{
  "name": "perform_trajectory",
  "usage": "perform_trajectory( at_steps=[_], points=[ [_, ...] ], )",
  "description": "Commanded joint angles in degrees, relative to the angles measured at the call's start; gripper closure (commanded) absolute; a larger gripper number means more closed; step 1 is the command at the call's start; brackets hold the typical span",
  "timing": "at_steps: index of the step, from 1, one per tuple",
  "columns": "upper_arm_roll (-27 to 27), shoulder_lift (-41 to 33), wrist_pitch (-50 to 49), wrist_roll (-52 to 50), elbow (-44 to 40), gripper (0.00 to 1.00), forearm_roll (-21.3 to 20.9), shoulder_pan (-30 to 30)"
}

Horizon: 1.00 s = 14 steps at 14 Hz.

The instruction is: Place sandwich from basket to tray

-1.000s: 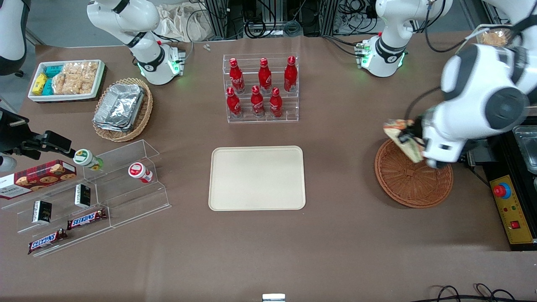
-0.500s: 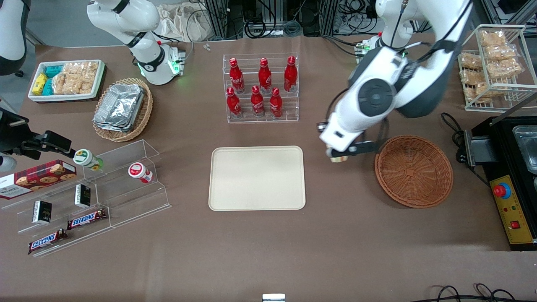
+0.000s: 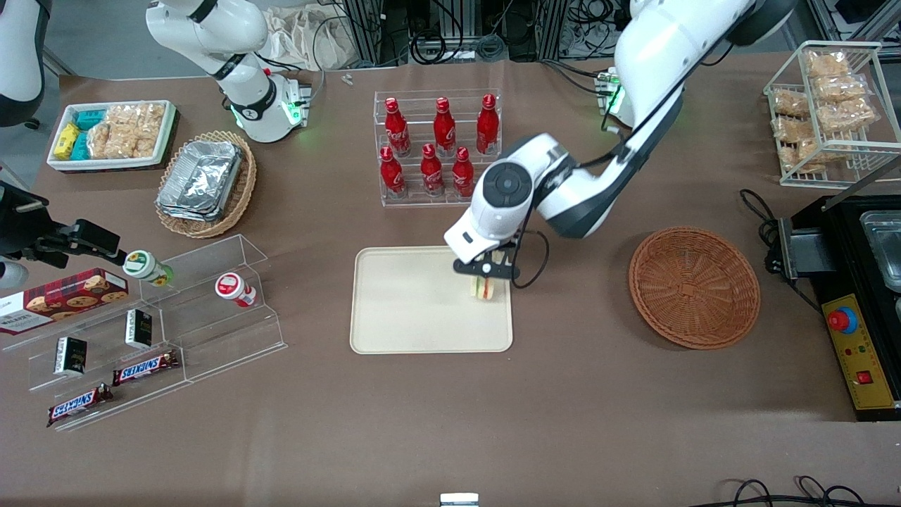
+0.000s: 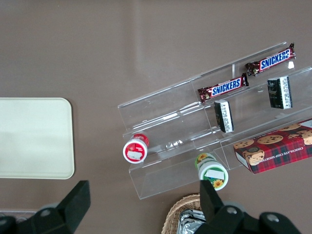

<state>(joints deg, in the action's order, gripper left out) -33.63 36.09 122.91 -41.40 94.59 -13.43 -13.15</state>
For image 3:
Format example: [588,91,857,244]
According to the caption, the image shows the beige plastic serving tray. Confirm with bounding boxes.
[350,244,514,354]

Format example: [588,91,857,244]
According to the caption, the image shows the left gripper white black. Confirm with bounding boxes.
[443,215,505,283]

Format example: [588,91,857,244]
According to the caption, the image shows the black left arm base cables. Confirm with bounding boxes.
[539,58,615,98]

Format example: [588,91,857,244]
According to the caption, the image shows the white wire rack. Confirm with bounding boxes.
[763,40,901,189]

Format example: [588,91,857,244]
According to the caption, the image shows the red chocolate chip cookie box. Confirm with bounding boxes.
[0,268,130,337]

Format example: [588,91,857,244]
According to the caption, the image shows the aluminium foil tray stack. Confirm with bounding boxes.
[156,139,244,223]

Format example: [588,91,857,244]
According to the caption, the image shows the red cola bottle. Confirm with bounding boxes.
[379,146,408,199]
[476,94,500,156]
[420,144,446,198]
[384,97,412,158]
[451,146,476,199]
[432,97,457,158]

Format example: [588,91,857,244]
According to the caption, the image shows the snickers chocolate bar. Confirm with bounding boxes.
[46,383,115,429]
[112,349,181,387]

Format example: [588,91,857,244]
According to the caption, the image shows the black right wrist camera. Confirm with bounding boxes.
[68,219,128,268]

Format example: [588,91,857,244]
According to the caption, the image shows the black appliance housing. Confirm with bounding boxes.
[777,193,901,423]

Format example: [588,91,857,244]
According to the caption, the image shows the black looped floor cable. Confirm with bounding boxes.
[707,477,901,507]

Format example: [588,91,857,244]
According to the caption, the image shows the grey coiled cable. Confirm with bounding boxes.
[414,31,509,63]

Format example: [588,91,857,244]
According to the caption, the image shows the white rectangular snack tray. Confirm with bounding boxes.
[46,99,177,173]

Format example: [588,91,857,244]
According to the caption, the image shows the green capped small bottle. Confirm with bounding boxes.
[122,250,175,288]

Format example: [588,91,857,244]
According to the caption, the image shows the oval light wicker basket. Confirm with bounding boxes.
[154,130,258,239]

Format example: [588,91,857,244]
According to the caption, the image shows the yellow control panel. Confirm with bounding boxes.
[821,293,901,411]

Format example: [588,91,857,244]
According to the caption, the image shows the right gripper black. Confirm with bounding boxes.
[0,181,71,290]

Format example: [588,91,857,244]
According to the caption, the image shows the red capped small bottle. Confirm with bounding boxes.
[215,273,258,309]

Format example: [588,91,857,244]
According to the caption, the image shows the black appliance power cable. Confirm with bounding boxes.
[738,188,823,312]

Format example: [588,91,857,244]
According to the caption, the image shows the aluminium profile frame rack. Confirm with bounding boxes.
[341,0,636,65]

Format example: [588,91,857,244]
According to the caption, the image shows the clear bag of rice crackers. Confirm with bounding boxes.
[87,120,122,161]
[116,104,167,160]

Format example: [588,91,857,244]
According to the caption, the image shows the clear acrylic bottle display stand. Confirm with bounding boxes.
[373,89,503,208]

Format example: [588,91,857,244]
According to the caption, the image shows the clear bag of fried snacks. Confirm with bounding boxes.
[779,137,847,175]
[805,49,851,80]
[770,87,812,118]
[812,73,869,104]
[817,98,881,136]
[771,115,819,143]

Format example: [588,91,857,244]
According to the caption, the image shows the crumpled beige paper bag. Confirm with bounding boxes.
[262,2,368,72]

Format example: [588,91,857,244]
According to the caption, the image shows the black left wrist camera cable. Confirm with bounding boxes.
[511,228,550,290]

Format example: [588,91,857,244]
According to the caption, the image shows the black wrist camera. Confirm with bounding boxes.
[68,219,128,268]
[501,237,524,282]

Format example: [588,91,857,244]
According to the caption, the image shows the yellow snack packet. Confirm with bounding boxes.
[54,123,81,160]

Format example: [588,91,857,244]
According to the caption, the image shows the round brown wicker basket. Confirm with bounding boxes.
[629,226,762,351]

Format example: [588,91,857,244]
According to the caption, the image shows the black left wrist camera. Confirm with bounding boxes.
[501,237,524,282]

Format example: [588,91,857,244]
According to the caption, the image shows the clear acrylic stepped shelf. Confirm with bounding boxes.
[132,234,289,385]
[0,282,189,432]

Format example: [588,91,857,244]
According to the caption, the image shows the small black carton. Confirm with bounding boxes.
[54,336,89,376]
[125,308,153,350]

